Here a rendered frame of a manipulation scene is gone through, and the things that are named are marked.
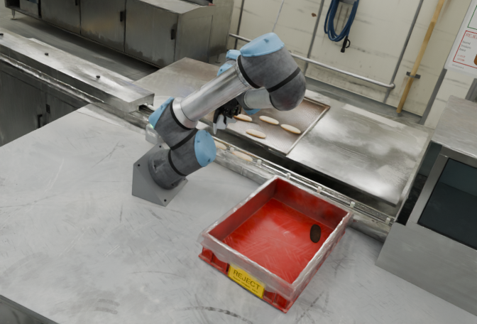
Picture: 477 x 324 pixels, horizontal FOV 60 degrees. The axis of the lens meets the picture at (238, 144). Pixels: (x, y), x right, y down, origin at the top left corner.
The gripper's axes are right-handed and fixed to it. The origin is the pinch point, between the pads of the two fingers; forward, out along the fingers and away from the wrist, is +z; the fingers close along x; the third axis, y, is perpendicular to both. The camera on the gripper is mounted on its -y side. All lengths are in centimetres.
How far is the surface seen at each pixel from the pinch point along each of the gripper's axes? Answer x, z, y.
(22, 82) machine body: -9, 19, -125
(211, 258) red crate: -59, 8, 38
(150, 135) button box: -16.7, 7.8, -24.5
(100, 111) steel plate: -12, 12, -60
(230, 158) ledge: -6.9, 7.1, 11.6
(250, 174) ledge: -9.1, 8.8, 23.1
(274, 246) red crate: -38, 11, 50
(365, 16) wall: 370, -5, -39
